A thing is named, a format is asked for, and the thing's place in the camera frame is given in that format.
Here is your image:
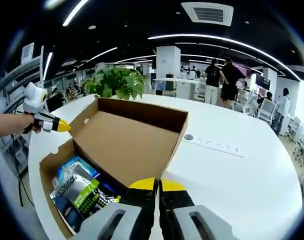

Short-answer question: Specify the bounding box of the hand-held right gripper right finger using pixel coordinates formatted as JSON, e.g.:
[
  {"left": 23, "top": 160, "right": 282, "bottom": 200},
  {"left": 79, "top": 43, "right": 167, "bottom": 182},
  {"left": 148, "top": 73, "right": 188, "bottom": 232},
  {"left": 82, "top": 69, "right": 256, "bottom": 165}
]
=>
[{"left": 158, "top": 178, "right": 239, "bottom": 240}]

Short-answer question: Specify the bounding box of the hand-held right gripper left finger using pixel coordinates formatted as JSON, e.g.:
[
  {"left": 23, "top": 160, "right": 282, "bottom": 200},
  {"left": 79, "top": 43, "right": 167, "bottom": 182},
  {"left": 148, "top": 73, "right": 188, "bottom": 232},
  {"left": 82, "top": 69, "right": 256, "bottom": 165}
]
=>
[{"left": 75, "top": 177, "right": 158, "bottom": 240}]

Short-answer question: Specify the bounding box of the blue wet wipes pack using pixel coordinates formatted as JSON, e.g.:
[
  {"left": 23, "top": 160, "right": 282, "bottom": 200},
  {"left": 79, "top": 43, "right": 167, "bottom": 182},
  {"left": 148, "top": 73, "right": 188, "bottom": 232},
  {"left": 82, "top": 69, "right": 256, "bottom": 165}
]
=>
[{"left": 56, "top": 156, "right": 101, "bottom": 180}]

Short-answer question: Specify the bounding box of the brown cardboard shoe box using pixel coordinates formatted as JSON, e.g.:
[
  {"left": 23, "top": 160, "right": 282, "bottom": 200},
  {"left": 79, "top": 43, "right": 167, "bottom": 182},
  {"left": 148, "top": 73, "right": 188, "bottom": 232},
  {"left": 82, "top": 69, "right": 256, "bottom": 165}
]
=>
[{"left": 39, "top": 97, "right": 189, "bottom": 240}]

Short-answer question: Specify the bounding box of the grey green sachet pack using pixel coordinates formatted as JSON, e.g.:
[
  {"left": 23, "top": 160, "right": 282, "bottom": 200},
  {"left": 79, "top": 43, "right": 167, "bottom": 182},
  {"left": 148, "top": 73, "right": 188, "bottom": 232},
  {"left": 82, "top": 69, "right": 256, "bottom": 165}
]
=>
[{"left": 49, "top": 165, "right": 122, "bottom": 233}]

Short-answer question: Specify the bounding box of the person's left hand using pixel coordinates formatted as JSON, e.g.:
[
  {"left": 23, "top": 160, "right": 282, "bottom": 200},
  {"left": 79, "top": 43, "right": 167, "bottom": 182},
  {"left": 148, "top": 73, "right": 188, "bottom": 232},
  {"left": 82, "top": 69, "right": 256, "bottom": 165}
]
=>
[{"left": 21, "top": 118, "right": 43, "bottom": 135}]

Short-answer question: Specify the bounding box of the grey metal shelf rack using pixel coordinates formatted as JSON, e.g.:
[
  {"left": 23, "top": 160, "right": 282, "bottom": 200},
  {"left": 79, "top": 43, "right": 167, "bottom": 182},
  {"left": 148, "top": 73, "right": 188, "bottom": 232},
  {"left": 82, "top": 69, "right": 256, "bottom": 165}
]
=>
[{"left": 0, "top": 42, "right": 47, "bottom": 116}]

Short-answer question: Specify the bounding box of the white table socket strip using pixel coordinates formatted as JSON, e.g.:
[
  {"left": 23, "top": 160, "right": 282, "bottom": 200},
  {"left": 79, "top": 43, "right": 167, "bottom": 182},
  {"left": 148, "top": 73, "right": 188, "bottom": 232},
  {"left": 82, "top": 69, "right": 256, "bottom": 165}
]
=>
[{"left": 183, "top": 133, "right": 245, "bottom": 159}]

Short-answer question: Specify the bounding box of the green plant in white pot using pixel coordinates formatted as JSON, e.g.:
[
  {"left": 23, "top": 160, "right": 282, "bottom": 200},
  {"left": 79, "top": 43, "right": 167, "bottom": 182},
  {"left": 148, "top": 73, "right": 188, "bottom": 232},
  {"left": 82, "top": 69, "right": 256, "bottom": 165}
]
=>
[{"left": 81, "top": 66, "right": 147, "bottom": 101}]

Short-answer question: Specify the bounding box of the white office chair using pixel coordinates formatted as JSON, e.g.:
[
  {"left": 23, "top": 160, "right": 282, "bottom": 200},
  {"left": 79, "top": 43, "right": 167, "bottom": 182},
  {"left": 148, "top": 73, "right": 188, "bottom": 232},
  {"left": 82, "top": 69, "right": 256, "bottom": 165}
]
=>
[{"left": 256, "top": 98, "right": 278, "bottom": 123}]

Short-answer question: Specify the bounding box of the pink display screen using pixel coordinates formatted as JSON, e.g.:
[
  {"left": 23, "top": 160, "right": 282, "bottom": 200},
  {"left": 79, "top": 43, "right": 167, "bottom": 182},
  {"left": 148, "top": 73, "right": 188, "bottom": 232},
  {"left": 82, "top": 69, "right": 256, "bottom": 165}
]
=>
[{"left": 235, "top": 62, "right": 253, "bottom": 76}]

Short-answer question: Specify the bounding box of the long ceiling light strip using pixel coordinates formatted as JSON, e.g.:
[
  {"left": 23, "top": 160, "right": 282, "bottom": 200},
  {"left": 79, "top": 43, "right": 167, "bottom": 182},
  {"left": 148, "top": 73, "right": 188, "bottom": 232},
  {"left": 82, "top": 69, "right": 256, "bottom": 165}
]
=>
[{"left": 147, "top": 33, "right": 302, "bottom": 81}]

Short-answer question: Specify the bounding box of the ceiling air conditioner vent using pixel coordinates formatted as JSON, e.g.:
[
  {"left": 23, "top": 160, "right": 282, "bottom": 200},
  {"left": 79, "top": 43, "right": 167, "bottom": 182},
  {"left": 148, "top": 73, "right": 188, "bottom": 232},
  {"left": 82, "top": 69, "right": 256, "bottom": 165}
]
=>
[{"left": 181, "top": 1, "right": 234, "bottom": 27}]

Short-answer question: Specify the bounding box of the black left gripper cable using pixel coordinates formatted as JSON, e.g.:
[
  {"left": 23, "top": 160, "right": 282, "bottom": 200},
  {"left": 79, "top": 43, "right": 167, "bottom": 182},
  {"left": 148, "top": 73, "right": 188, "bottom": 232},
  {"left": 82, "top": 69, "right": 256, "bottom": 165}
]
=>
[{"left": 11, "top": 134, "right": 36, "bottom": 208}]

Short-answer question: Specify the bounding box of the dark wall monitor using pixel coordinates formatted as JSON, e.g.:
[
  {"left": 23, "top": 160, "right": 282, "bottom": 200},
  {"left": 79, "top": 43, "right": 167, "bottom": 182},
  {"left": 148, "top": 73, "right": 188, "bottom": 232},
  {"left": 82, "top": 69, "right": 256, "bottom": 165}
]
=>
[{"left": 255, "top": 74, "right": 271, "bottom": 90}]

